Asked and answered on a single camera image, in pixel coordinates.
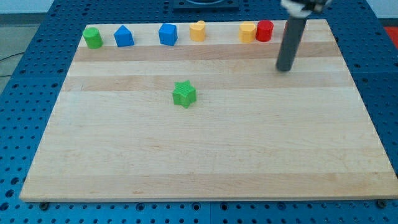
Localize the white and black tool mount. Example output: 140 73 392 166
280 0 333 17

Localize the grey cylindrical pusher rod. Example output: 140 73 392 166
276 16 307 72

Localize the green star block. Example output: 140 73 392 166
172 80 197 108

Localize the red cylinder block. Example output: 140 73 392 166
256 20 274 42

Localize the yellow hexagon block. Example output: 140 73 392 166
238 21 257 43

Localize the yellow heart block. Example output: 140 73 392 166
189 21 206 42

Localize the wooden board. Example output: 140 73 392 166
20 19 397 202

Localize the blue cube block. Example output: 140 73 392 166
158 23 178 46

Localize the blue pentagon block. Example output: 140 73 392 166
114 25 134 47

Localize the green cylinder block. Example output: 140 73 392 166
83 27 103 49

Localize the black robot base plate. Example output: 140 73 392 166
172 0 239 11

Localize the black cable on floor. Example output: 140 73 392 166
0 52 24 78

